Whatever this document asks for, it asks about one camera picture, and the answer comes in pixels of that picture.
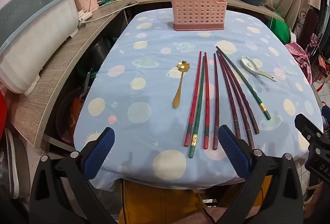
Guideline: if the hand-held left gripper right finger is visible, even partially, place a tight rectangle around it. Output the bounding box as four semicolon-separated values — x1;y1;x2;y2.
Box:
219;124;302;224

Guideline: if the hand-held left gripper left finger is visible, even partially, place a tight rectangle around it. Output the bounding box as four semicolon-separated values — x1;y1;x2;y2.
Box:
29;127;124;224

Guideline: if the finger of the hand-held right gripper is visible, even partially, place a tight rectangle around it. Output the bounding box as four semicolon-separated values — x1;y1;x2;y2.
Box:
295;114;324;141

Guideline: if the green chopstick gold band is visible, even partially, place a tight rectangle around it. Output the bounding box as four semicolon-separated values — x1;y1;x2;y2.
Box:
188;56;205;158
216;46;272;120

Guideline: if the red chopstick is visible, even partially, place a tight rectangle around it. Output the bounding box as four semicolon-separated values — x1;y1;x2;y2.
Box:
203;52;210;150
184;51;202;147

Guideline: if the dark maroon chopstick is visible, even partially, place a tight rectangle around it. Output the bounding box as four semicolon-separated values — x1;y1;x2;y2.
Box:
212;53;219;150
220;55;260;135
217;51;241;140
218;52;256;150

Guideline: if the red plastic basket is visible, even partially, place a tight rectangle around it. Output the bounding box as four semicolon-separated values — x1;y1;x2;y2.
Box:
55;90;85;144

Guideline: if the pink floral cloth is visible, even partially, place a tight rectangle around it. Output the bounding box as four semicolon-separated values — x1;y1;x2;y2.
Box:
286;42;314;85

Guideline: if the yellow stool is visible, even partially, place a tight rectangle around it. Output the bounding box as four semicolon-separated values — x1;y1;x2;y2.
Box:
119;180;272;224

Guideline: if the gold flower spoon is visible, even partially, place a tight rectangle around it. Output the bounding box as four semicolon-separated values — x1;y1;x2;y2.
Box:
172;60;188;109

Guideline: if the white ceramic soup spoon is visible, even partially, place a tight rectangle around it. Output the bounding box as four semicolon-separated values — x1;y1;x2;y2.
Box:
241;56;278;82

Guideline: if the blue printed tablecloth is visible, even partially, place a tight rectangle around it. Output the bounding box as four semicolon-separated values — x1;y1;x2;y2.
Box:
73;8;324;190

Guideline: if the large steel pot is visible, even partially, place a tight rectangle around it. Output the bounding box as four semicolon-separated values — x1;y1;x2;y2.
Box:
88;38;114;70

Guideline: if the dark wooden chair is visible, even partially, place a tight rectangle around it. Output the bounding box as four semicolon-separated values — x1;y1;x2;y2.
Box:
299;10;319;51

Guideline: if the green plastic bag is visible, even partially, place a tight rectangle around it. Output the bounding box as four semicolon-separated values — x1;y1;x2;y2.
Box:
267;10;292;45

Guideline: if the white dish box blue lid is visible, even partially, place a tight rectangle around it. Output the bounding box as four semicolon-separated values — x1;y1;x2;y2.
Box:
0;0;79;95

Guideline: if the white power cable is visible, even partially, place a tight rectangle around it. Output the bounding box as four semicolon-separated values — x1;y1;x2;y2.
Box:
86;0;138;24

